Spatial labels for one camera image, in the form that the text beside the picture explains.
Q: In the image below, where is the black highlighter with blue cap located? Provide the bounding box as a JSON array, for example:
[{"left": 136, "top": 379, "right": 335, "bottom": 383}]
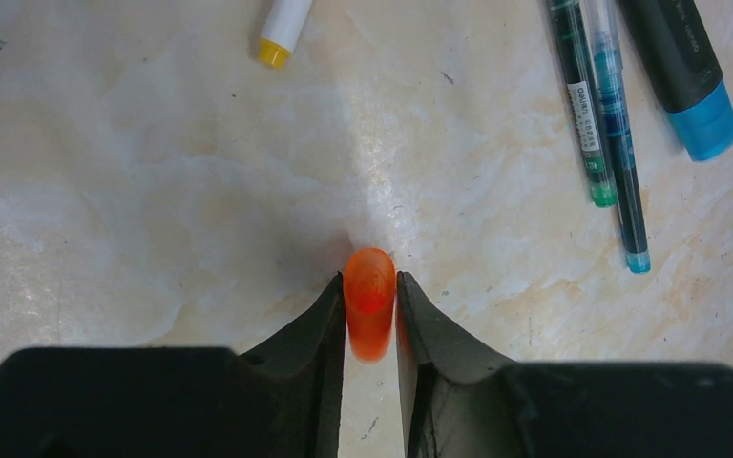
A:
[{"left": 618, "top": 0, "right": 733, "bottom": 162}]

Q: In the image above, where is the green gel pen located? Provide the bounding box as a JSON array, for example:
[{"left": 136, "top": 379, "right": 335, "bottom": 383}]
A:
[{"left": 544, "top": 0, "right": 617, "bottom": 208}]

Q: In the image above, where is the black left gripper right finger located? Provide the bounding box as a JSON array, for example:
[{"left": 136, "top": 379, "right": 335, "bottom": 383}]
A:
[{"left": 397, "top": 272, "right": 733, "bottom": 457}]

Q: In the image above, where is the orange highlighter cap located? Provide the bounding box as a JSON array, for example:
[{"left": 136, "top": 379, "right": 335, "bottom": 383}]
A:
[{"left": 343, "top": 247, "right": 396, "bottom": 364}]

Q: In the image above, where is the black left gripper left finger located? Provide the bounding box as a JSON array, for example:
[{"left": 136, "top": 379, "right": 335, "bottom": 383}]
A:
[{"left": 0, "top": 276, "right": 345, "bottom": 457}]

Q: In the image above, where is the blue gel pen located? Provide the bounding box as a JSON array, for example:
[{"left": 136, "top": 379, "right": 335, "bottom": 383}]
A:
[{"left": 581, "top": 0, "right": 651, "bottom": 274}]

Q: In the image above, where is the white pen with yellow ends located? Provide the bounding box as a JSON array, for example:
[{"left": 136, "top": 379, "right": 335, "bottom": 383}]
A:
[{"left": 258, "top": 0, "right": 313, "bottom": 70}]

